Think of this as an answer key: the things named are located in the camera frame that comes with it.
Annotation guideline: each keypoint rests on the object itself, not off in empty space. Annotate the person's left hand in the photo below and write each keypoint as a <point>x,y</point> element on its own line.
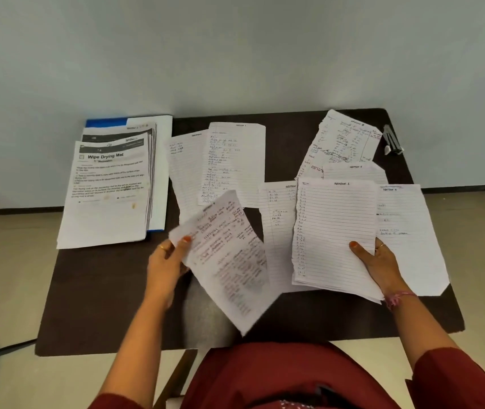
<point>163,272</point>

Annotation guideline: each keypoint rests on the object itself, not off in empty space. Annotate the person's right hand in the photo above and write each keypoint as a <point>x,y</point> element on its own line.
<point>381,270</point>

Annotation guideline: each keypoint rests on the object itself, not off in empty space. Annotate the person's left thumb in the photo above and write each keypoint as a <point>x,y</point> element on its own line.
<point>184,248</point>

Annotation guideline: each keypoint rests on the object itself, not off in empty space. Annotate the person's right thumb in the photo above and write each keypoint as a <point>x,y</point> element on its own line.
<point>359,251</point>

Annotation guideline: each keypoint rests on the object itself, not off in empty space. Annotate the stack of lined paper sheets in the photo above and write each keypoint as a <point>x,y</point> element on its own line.
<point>334,234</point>

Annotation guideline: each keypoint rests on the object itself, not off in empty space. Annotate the densely handwritten lined sheet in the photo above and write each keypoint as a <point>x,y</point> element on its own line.
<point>229,268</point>

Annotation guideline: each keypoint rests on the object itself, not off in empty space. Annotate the person's right forearm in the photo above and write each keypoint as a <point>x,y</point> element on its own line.
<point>423,325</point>

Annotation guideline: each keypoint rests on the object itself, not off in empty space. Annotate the person's left forearm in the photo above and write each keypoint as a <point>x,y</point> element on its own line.
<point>134,349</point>

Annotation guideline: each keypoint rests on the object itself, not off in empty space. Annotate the lined sheet with cut corner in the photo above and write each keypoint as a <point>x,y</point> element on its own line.
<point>413,247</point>

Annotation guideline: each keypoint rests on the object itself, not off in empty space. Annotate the narrow lined handwritten sheet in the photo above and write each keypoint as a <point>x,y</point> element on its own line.
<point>185,174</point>

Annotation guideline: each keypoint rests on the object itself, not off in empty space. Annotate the mostly blank lined sheet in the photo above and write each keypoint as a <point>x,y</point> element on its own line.
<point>353,171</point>

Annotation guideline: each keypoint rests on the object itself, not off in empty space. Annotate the lined sheet with short notes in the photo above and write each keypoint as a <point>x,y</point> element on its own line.
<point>278,234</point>

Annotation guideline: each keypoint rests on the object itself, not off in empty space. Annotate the blue folder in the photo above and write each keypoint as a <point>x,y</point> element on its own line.
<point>161,166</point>

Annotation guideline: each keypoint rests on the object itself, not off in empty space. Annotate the stack of printed sheets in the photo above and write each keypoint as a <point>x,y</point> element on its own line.
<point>108,195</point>

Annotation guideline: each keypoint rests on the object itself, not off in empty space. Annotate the lined sheet with handwritten column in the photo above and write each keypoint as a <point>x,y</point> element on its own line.
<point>234,161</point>

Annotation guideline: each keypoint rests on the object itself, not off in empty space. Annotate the handwritten sheet with ruled columns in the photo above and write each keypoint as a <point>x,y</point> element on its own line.
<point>340,142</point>

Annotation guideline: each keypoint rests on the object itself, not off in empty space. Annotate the brown table leg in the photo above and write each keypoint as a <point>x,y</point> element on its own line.
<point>176,379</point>

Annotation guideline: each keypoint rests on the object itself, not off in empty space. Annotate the person's dark red clothing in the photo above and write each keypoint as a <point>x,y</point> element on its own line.
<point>293,379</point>

